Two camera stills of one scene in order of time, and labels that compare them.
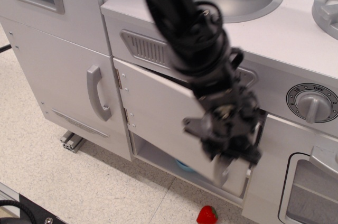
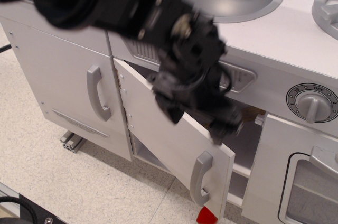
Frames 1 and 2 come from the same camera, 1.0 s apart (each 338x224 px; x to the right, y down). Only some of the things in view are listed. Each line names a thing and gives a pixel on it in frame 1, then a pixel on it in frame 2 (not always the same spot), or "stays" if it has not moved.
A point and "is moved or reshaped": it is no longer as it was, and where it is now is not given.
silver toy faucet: x=327 y=16 stays
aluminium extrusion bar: x=71 y=141 stays
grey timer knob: x=315 y=103 stays
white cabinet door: x=158 y=107 is moved or reshaped
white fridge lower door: x=76 y=86 stays
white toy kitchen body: x=100 y=77 stays
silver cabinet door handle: x=222 y=169 → x=199 y=196
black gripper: x=231 y=120 → x=193 y=48
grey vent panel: x=155 y=50 stays
